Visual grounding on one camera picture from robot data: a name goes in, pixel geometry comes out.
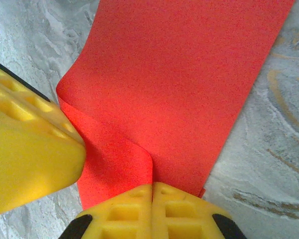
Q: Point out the red cloth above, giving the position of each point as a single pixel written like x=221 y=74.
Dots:
x=177 y=74

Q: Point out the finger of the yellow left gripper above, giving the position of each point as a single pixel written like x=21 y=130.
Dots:
x=27 y=154

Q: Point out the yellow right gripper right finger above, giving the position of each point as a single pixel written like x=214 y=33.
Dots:
x=184 y=214

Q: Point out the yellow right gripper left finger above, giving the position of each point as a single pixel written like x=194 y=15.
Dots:
x=124 y=214

